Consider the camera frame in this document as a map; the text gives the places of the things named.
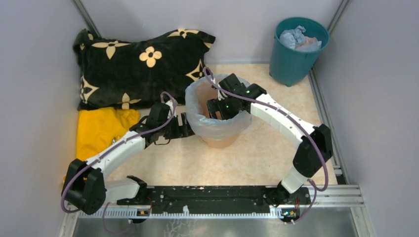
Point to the orange plastic bin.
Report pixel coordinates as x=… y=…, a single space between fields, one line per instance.
x=214 y=132

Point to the yellow cloth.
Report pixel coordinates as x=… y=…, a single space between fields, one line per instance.
x=100 y=128

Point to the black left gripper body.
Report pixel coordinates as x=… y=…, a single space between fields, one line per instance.
x=172 y=130

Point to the crumpled blue bag in bin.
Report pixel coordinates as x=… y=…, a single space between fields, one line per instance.
x=296 y=40

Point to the aluminium frame rail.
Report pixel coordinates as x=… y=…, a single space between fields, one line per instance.
x=333 y=81

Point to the black floral pillow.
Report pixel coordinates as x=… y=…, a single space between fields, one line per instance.
x=132 y=75

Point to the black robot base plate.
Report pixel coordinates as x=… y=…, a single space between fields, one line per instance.
x=216 y=199

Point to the light blue trash bag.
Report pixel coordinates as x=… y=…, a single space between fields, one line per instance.
x=191 y=103

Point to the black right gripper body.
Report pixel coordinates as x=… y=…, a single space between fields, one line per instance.
x=225 y=105

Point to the teal plastic bin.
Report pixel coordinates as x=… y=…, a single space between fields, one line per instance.
x=288 y=66

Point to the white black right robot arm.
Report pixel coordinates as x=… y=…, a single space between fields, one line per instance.
x=313 y=143

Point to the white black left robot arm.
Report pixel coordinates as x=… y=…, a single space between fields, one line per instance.
x=85 y=185

